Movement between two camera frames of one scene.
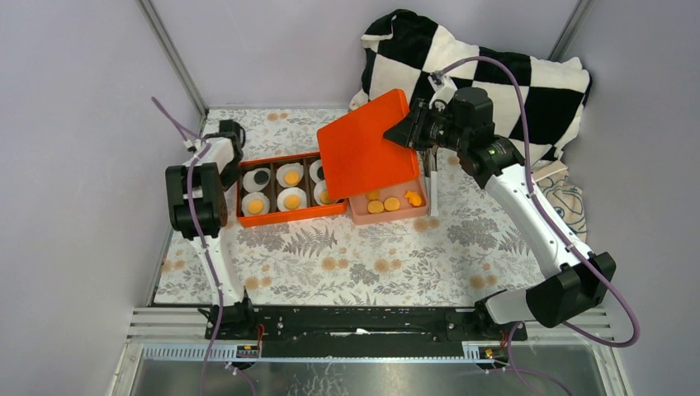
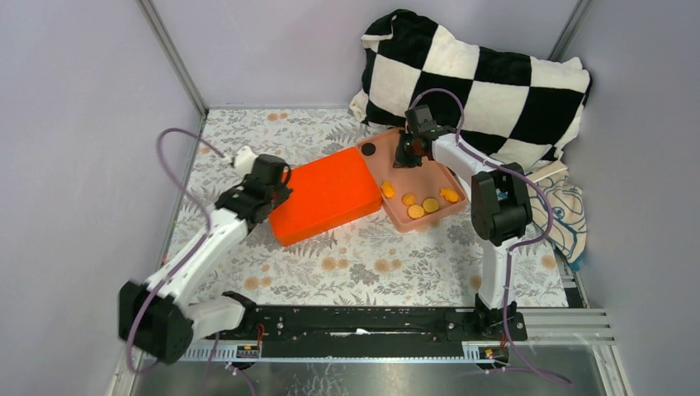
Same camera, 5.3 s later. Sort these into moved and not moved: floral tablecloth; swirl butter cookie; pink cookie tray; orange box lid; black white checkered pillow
Moved: swirl butter cookie; orange box lid; pink cookie tray
Not moved: black white checkered pillow; floral tablecloth
